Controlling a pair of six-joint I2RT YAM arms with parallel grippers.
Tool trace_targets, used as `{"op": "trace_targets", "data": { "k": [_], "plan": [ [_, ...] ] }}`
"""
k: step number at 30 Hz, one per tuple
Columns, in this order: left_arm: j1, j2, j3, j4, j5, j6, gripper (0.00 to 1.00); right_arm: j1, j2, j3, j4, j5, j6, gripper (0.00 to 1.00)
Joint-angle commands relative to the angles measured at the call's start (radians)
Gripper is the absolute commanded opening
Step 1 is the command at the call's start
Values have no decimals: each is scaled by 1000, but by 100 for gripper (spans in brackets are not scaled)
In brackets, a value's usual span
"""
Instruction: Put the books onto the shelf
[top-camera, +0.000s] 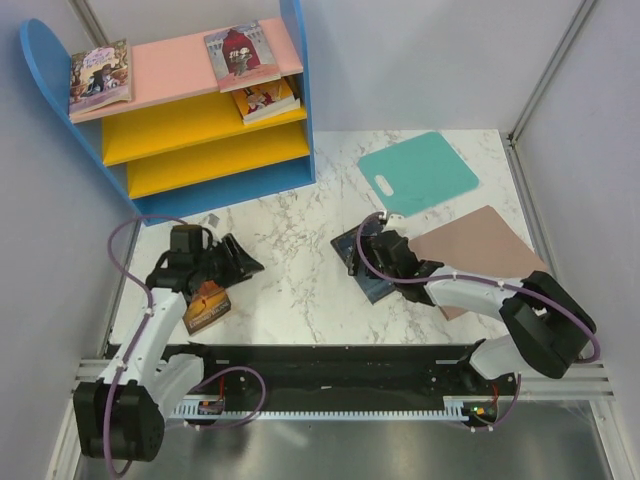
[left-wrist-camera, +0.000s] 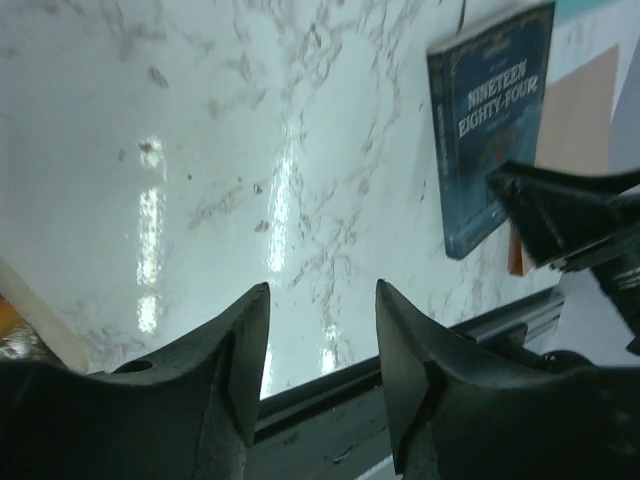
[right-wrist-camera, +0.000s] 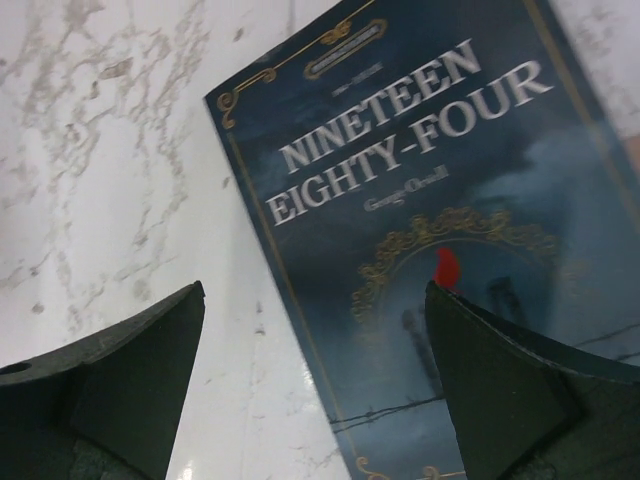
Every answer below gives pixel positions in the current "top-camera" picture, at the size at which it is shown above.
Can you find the purple illustrated paperback book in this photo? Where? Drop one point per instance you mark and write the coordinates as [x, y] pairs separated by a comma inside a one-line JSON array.
[[100, 77]]

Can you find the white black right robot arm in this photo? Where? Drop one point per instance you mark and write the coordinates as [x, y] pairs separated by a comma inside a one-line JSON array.
[[547, 330]]

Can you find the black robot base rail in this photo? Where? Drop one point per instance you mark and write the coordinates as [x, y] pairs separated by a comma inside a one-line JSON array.
[[358, 377]]

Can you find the white slotted cable duct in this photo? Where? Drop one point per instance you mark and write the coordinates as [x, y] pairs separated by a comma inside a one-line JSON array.
[[199, 408]]

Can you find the orange night street book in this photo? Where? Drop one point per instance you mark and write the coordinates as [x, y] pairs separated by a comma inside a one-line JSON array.
[[209, 303]]

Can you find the red castle cover book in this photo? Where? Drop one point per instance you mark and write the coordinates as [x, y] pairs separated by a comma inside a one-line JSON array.
[[241, 57]]

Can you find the Nineteen Eighty-Four dark book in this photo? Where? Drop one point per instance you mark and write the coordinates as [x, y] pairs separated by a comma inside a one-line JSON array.
[[371, 285]]

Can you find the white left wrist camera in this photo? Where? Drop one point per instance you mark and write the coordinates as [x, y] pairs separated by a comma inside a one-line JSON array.
[[210, 223]]

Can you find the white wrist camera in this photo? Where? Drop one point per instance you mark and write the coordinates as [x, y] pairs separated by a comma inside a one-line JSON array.
[[210, 223], [393, 222]]

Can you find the pink brown file folder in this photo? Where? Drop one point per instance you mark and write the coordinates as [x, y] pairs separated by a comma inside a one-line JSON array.
[[480, 242]]

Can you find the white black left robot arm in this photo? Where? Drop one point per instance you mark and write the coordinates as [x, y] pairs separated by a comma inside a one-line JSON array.
[[122, 414]]

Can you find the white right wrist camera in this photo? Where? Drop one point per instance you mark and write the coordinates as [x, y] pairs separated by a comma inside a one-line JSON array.
[[393, 222]]

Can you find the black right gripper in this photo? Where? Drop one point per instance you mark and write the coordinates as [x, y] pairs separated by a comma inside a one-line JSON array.
[[368, 249]]

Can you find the aluminium frame rail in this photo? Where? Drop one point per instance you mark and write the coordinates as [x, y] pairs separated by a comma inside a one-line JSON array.
[[581, 382]]

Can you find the blue pink yellow bookshelf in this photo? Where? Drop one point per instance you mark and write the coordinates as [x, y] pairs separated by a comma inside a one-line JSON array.
[[180, 146]]

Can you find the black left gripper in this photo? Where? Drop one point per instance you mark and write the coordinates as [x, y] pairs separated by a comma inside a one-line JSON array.
[[239, 266]]

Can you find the Roald Dahl Charlie book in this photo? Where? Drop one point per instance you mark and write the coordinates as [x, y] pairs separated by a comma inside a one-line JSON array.
[[266, 100]]

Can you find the teal plastic file folder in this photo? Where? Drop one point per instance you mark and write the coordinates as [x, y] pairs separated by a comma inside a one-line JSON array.
[[417, 174]]

